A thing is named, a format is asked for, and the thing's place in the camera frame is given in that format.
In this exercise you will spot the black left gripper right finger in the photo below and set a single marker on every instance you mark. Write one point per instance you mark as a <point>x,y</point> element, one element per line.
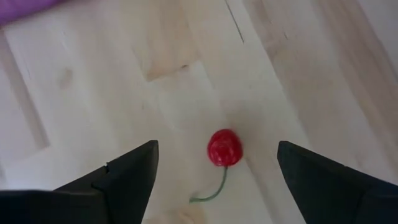
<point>335,193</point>

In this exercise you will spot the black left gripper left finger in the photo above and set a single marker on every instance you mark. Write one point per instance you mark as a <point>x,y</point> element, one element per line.
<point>109,196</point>

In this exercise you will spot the red toy cherry green stem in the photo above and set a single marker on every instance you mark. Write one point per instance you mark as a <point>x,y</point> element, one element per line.
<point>224,147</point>

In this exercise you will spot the purple folded cloth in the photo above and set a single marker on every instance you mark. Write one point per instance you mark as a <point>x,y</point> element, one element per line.
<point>18,9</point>

